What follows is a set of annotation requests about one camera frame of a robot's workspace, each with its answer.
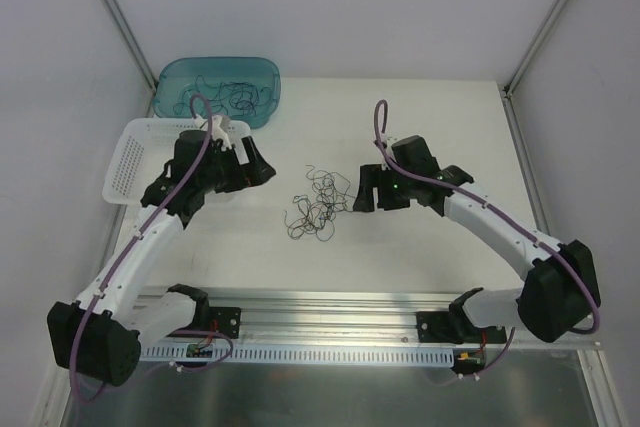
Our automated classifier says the purple black cable bundle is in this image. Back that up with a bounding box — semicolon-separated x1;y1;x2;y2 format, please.
282;163;361;243

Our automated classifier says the separated thin dark cable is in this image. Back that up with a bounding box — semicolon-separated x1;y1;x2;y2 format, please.
172;74;274;118

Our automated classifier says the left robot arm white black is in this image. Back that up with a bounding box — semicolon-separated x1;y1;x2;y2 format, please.
46;121;276;386

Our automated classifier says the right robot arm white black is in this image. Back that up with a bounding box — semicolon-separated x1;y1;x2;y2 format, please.
353;135;601;344

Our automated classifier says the teal translucent plastic tub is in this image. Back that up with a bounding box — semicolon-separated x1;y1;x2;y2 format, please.
152;57;281;129

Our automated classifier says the white perforated plastic basket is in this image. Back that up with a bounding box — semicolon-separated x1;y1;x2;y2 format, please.
102;118;252;209

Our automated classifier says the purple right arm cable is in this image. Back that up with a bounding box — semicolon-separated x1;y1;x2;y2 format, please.
374;99;603;386

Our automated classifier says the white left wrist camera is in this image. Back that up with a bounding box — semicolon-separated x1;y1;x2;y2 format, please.
194;115;232;149

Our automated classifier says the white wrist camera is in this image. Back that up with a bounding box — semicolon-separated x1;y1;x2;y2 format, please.
194;115;232;149
376;133;396;171

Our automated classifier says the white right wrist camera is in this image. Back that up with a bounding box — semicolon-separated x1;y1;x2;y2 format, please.
376;133;396;171

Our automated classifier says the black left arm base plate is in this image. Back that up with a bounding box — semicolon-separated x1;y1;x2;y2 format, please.
203;307;242;339

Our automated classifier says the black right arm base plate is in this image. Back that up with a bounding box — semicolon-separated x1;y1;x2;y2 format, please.
415;311;508;345

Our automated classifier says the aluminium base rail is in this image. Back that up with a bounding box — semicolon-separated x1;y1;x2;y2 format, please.
134;289;601;351

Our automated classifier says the right aluminium frame post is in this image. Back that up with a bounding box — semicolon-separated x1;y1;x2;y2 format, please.
502;0;604;98

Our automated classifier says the aluminium frame post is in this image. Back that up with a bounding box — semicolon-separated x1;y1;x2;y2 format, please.
502;0;604;98
101;0;158;92

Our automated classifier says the white slotted cable duct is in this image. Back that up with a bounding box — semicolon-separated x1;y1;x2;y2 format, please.
141;340;454;368

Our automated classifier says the left aluminium frame post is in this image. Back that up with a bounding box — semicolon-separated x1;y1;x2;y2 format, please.
101;0;158;92

